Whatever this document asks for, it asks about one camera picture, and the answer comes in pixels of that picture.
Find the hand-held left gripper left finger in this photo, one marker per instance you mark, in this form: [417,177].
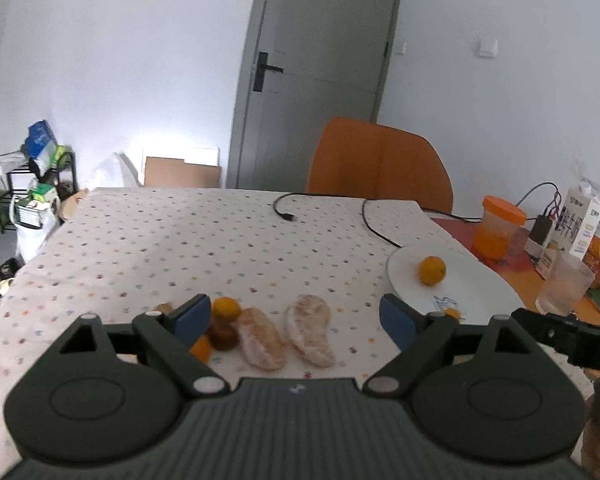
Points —
[192,317]

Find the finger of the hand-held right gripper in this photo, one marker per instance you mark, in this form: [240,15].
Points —
[535,327]

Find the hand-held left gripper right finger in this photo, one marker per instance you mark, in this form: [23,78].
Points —
[399,321]

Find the brown kiwi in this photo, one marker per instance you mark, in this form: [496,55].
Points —
[164,307]

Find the dark red plum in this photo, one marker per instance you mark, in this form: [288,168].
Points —
[223,336]

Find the white plate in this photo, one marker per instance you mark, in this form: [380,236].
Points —
[480,285]

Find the clear plastic cup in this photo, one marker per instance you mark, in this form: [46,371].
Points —
[565,285]

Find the small orange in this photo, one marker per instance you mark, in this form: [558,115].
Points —
[453,315]

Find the small white box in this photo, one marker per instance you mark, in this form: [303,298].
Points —
[547,260]

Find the black power adapter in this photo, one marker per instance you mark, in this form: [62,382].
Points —
[541,230]

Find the red placemat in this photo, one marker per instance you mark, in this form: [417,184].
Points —
[460,232]

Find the orange lidded container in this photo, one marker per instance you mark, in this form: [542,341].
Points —
[497,225]

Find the white milk carton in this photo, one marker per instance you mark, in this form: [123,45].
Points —
[580,220]

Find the brown cardboard sheet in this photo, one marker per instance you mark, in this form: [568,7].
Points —
[182,174]

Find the orange chair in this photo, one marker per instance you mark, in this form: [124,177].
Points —
[380,165]

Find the clear plastic bag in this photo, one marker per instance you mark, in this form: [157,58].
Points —
[117,172]

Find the white board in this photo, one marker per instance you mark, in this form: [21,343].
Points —
[200,152]

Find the dark shoe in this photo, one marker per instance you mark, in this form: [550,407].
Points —
[9,269]

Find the green and white box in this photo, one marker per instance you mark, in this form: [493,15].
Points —
[42,194]

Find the green and white packet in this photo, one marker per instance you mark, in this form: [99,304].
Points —
[60,156]

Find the black metal rack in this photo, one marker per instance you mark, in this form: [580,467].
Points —
[15,175]

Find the blue and white bag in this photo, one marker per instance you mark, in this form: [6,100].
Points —
[41,140]

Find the grey door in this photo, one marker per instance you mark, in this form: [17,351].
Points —
[320,60]

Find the small white wall switch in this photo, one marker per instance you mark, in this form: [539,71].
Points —
[400,48]

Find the white light switch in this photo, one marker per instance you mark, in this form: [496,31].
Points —
[487,46]

